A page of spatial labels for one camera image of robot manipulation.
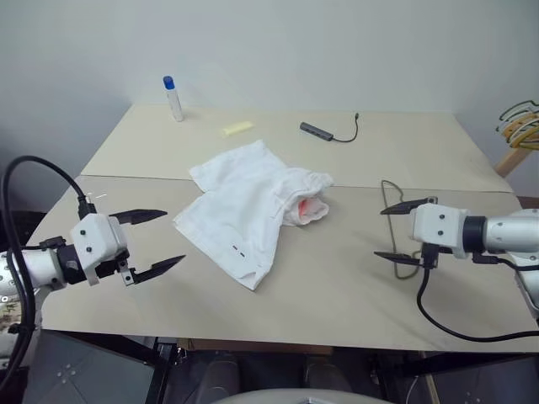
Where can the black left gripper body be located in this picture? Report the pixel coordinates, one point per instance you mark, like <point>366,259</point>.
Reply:
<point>113,265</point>

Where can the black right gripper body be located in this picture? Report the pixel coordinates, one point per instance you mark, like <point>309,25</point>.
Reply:
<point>429,249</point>

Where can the light grey rounded robot body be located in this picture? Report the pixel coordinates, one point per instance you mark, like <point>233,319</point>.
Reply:
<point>295,396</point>

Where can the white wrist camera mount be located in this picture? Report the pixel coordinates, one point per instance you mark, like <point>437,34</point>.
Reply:
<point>94,235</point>
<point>438,227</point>

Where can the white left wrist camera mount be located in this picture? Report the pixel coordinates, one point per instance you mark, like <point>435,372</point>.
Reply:
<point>94,235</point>

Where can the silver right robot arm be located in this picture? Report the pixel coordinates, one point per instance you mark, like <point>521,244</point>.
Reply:
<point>505,231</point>

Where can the wooden hanger rack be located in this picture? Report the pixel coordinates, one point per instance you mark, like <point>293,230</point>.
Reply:
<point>511,162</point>

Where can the white bottle with blue cap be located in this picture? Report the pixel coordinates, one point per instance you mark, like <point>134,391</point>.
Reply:
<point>174,105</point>

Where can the grey metal plate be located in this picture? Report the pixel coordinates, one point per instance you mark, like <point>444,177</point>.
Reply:
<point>484,383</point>
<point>84,370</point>

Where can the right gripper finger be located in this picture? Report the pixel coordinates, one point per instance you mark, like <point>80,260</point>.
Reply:
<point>402,207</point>
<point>396,257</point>

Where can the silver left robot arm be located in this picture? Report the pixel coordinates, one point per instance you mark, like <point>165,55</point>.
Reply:
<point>38,269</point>

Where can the white shorts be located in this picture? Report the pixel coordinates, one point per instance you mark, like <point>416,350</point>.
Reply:
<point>236,219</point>

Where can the small pale yellow packet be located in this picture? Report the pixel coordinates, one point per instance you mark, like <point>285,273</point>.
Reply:
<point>238,127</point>

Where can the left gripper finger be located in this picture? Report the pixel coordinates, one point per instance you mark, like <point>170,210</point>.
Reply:
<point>160,267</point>
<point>139,215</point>

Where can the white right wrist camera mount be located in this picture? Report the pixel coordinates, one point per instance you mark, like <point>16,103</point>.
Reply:
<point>438,227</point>

